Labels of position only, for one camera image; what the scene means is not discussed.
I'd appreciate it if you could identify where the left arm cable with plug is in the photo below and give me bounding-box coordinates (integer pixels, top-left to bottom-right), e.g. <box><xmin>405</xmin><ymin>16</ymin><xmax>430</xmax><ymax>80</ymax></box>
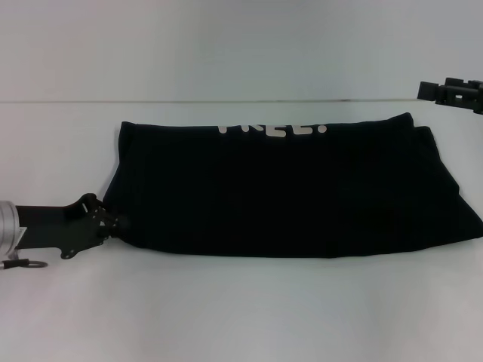
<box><xmin>0</xmin><ymin>249</ymin><xmax>49</xmax><ymax>273</ymax></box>

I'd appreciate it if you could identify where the black t-shirt with white print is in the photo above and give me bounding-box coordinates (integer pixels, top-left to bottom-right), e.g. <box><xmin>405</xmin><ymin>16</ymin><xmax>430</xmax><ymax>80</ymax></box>
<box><xmin>101</xmin><ymin>111</ymin><xmax>483</xmax><ymax>261</ymax></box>

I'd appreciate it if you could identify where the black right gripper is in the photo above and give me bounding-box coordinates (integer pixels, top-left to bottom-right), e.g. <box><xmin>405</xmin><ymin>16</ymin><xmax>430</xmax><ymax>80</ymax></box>
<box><xmin>417</xmin><ymin>76</ymin><xmax>483</xmax><ymax>115</ymax></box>

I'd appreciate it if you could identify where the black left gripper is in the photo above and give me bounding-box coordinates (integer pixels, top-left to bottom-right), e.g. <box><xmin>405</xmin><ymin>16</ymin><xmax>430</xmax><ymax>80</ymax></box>
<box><xmin>14</xmin><ymin>192</ymin><xmax>132</xmax><ymax>261</ymax></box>

